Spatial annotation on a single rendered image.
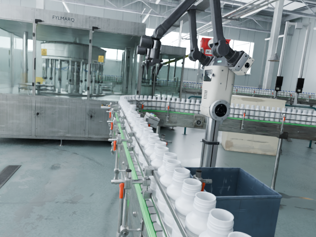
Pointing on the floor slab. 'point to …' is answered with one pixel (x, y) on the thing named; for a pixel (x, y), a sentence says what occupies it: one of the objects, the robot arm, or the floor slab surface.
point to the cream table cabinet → (246, 147)
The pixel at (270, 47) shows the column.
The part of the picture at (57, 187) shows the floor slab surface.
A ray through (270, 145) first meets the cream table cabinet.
